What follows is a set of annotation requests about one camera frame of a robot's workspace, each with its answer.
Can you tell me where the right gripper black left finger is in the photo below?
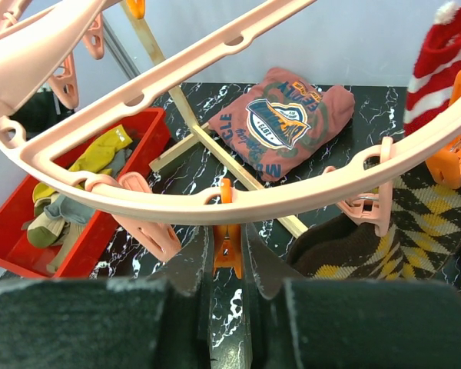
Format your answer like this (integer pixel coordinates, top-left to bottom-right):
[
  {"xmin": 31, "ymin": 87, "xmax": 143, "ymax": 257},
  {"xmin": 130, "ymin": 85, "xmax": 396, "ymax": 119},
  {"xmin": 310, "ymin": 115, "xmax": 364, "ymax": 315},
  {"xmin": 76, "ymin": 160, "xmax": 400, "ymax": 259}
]
[{"xmin": 0, "ymin": 226, "xmax": 210, "ymax": 368}]

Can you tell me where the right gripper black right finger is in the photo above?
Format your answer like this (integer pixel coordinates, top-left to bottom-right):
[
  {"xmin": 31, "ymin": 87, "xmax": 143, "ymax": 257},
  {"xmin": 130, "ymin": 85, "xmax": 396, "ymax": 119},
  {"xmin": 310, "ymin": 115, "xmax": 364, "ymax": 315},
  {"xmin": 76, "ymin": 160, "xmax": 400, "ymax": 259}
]
[{"xmin": 240, "ymin": 224, "xmax": 461, "ymax": 368}]

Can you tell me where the orange clothespin front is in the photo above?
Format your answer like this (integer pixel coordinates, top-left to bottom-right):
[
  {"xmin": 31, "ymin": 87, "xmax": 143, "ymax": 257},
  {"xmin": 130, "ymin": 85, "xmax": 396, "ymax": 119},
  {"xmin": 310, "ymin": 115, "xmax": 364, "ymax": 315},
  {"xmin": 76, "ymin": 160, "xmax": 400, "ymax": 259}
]
[{"xmin": 213, "ymin": 177, "xmax": 243, "ymax": 280}]

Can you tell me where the orange clothespin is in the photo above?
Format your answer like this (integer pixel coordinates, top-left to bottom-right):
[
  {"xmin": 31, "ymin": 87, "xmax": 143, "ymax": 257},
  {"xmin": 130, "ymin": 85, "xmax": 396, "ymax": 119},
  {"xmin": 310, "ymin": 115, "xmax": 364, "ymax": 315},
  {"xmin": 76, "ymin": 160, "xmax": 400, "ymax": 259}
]
[
  {"xmin": 213, "ymin": 177, "xmax": 243, "ymax": 280},
  {"xmin": 425, "ymin": 70, "xmax": 461, "ymax": 189},
  {"xmin": 126, "ymin": 0, "xmax": 145, "ymax": 19}
]

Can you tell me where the pink round clip hanger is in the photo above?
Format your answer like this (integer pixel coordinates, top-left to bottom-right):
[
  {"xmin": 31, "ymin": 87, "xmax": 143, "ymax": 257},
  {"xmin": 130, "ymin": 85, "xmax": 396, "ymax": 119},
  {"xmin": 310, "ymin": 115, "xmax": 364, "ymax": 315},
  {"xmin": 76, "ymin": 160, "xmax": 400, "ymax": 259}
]
[{"xmin": 0, "ymin": 0, "xmax": 461, "ymax": 226}]

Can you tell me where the red white striped sock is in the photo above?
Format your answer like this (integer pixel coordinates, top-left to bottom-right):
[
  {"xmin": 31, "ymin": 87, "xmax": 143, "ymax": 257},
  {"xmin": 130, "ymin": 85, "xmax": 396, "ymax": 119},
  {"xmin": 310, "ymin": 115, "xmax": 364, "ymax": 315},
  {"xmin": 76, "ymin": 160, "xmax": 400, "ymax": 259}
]
[{"xmin": 403, "ymin": 1, "xmax": 461, "ymax": 136}]

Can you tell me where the pink clothespin front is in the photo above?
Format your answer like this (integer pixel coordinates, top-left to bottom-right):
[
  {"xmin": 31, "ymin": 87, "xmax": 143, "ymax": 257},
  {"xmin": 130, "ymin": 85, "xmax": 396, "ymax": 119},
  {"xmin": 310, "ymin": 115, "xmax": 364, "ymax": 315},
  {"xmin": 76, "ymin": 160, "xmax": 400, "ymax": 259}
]
[{"xmin": 117, "ymin": 171, "xmax": 182, "ymax": 262}]

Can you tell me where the pink clothespin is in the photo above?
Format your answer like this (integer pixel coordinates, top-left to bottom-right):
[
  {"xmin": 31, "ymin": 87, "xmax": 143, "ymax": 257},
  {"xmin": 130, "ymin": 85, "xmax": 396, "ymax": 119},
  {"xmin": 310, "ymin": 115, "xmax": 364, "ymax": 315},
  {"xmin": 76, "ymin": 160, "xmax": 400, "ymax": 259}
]
[
  {"xmin": 117, "ymin": 171, "xmax": 182, "ymax": 262},
  {"xmin": 47, "ymin": 53, "xmax": 79, "ymax": 109},
  {"xmin": 322, "ymin": 136, "xmax": 395, "ymax": 238}
]

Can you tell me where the pink clothespin left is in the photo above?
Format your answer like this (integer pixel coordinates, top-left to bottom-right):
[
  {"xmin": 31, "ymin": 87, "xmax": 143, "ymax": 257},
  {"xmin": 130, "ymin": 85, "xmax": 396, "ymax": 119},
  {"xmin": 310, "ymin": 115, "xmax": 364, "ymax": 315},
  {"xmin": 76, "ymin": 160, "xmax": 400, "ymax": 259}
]
[{"xmin": 322, "ymin": 136, "xmax": 395, "ymax": 238}]

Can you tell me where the beige olive sock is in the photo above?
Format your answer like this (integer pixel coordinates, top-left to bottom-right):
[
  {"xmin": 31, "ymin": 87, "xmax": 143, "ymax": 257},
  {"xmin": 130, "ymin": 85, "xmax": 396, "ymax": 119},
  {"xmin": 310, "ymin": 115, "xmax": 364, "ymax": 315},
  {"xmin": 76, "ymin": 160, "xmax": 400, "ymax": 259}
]
[{"xmin": 22, "ymin": 213, "xmax": 69, "ymax": 248}]

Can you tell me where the grey sock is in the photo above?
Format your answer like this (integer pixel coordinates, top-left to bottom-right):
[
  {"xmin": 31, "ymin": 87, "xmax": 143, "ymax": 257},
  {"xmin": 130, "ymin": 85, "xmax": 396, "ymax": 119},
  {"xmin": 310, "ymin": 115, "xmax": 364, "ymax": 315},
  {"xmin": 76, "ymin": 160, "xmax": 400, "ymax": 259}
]
[{"xmin": 43, "ymin": 148, "xmax": 133, "ymax": 226}]

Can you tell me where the yellow sock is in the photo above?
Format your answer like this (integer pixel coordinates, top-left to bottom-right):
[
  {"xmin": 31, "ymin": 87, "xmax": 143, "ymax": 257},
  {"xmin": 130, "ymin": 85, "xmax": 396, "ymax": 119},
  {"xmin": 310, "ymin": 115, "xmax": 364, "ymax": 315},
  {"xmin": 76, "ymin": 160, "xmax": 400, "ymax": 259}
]
[{"xmin": 32, "ymin": 125, "xmax": 133, "ymax": 216}]

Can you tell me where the folded pink printed shirt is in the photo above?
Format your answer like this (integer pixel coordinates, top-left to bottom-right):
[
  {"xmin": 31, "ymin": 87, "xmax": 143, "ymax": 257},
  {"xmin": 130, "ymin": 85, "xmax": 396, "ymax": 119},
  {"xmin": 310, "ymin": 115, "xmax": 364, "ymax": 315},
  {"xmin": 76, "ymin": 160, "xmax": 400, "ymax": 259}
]
[{"xmin": 208, "ymin": 67, "xmax": 355, "ymax": 182}]

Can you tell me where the orange clothespin left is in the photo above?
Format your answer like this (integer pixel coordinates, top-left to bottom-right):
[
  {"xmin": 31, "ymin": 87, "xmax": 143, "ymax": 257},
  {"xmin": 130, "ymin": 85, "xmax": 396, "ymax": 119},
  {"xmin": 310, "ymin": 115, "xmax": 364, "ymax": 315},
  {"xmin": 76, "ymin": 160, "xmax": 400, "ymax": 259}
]
[{"xmin": 425, "ymin": 70, "xmax": 461, "ymax": 189}]

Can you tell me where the pink clothespin back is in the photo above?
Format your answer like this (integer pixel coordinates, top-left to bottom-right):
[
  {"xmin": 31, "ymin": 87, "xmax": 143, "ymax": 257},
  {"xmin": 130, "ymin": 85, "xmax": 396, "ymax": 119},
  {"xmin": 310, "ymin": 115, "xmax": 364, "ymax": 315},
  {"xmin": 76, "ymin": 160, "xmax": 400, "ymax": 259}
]
[{"xmin": 47, "ymin": 53, "xmax": 79, "ymax": 109}]

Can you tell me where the orange clothespin back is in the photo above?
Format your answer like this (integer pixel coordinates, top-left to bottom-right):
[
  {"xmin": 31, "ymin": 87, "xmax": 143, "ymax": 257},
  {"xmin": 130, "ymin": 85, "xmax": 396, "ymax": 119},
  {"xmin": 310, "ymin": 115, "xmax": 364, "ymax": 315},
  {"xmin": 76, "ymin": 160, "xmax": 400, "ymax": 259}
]
[{"xmin": 126, "ymin": 0, "xmax": 145, "ymax": 19}]

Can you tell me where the wooden drying rack frame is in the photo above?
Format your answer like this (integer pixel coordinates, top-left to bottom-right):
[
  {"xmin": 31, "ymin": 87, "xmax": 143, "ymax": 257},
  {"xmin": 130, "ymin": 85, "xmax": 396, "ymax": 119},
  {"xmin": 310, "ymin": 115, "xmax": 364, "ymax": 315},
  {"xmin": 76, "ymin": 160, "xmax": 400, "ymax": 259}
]
[{"xmin": 129, "ymin": 1, "xmax": 310, "ymax": 237}]

